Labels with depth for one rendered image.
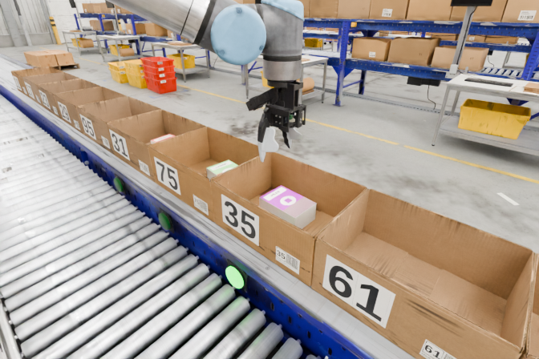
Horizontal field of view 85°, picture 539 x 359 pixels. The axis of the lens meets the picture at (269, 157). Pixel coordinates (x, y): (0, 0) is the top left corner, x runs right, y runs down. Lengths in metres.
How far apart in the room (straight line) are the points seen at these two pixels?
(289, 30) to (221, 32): 0.21
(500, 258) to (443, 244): 0.12
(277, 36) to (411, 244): 0.68
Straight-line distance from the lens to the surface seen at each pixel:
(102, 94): 2.42
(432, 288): 0.94
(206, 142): 1.41
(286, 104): 0.71
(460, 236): 0.92
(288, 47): 0.67
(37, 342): 1.10
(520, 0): 5.00
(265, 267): 0.87
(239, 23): 0.50
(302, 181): 1.07
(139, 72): 6.95
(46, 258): 1.35
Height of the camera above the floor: 1.53
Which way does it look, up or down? 27 degrees down
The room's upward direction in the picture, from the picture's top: straight up
